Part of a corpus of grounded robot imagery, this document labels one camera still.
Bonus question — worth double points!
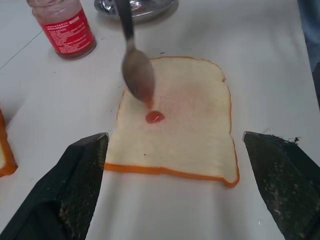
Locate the glass jam jar, red label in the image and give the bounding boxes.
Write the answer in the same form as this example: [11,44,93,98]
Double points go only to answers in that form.
[25,0,98,61]

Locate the red jam drop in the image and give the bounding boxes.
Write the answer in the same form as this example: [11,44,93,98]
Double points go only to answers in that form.
[144,110,166,125]

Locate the white toast slice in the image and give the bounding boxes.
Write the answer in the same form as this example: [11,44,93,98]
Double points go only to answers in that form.
[103,55,241,189]

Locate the round steel plate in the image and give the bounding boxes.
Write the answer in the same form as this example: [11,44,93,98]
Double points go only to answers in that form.
[93,0,180,25]

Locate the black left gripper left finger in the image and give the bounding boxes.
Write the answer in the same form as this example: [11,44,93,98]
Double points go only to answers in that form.
[0,131,110,240]

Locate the steel spoon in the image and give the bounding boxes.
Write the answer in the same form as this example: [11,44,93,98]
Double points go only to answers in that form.
[116,0,155,104]

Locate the toast slice with orange crust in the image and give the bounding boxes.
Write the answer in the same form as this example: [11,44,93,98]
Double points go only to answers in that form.
[0,99,19,179]

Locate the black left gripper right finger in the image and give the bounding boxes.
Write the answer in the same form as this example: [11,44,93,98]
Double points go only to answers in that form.
[242,130,320,240]

